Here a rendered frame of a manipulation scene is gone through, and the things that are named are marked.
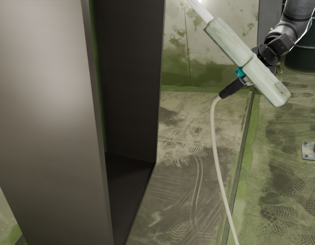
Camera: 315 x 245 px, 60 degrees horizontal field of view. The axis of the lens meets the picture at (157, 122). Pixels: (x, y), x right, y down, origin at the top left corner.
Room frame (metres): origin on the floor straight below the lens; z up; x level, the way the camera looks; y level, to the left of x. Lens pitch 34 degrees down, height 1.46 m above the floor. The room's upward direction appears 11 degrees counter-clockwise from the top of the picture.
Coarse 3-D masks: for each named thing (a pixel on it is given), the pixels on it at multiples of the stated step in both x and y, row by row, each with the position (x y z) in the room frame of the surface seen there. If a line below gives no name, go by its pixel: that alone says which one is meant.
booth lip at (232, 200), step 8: (248, 112) 2.00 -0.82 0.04; (248, 120) 1.89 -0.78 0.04; (240, 152) 1.52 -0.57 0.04; (240, 160) 1.43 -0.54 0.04; (240, 168) 1.38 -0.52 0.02; (232, 192) 1.16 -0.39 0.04; (232, 200) 1.10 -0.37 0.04; (232, 208) 1.05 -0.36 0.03; (224, 232) 0.90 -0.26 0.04; (224, 240) 0.85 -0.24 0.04
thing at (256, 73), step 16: (192, 0) 0.81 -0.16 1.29; (208, 16) 0.78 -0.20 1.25; (208, 32) 0.77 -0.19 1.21; (224, 32) 0.74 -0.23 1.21; (224, 48) 0.74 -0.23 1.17; (240, 48) 0.72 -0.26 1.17; (240, 64) 0.71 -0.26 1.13; (256, 64) 0.69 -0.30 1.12; (240, 80) 0.73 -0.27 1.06; (256, 80) 0.67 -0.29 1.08; (272, 80) 0.66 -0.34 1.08; (224, 96) 0.80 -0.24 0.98; (272, 96) 0.64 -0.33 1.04; (288, 96) 0.63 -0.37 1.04
